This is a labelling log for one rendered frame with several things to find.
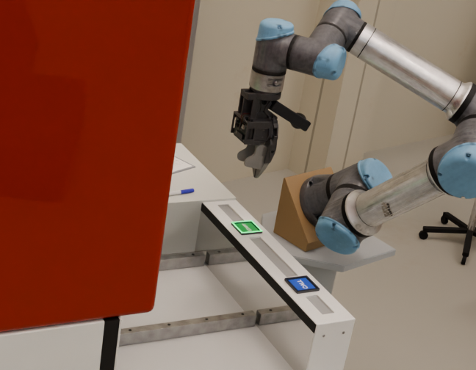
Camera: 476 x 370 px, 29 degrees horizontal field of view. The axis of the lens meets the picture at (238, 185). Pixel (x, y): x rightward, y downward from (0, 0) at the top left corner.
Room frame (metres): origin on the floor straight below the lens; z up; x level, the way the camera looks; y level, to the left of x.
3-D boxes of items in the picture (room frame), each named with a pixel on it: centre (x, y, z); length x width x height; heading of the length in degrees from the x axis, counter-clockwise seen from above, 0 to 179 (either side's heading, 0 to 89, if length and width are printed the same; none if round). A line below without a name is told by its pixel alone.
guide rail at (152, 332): (1.63, 0.13, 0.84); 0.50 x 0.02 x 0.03; 120
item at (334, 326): (1.83, -0.10, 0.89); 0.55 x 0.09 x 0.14; 30
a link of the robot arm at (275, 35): (1.93, -0.03, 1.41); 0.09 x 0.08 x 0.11; 70
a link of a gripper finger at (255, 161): (1.92, -0.03, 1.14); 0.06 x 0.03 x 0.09; 120
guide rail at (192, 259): (1.86, 0.27, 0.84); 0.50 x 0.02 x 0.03; 120
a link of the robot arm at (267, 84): (1.93, -0.03, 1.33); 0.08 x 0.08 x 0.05
